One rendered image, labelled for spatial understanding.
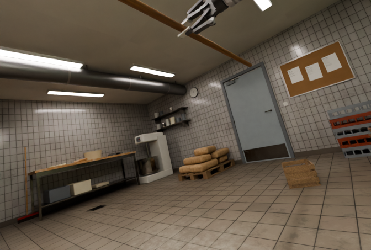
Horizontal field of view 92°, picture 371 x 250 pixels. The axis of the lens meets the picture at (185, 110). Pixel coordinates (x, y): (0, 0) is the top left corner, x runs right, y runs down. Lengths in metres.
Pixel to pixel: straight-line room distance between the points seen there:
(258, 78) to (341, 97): 1.52
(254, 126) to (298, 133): 0.88
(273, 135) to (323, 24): 2.32
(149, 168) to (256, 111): 3.12
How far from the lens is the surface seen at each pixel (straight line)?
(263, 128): 4.45
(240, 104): 4.62
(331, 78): 4.27
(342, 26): 4.50
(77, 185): 4.86
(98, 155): 5.21
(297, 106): 4.30
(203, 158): 3.91
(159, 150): 5.55
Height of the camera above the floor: 0.70
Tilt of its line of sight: 11 degrees up
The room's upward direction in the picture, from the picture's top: 13 degrees counter-clockwise
